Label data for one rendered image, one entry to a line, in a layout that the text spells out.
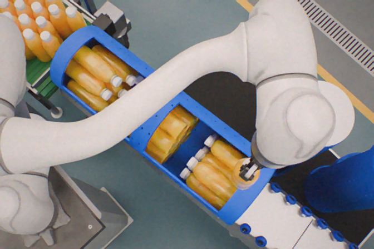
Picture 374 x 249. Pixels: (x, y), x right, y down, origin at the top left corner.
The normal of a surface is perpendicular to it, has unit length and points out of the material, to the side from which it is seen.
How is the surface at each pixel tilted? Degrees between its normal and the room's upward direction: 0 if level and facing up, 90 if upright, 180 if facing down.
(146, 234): 0
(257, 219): 0
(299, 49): 12
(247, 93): 0
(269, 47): 17
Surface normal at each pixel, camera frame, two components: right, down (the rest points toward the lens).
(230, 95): 0.01, -0.25
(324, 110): 0.25, -0.21
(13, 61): 0.95, -0.15
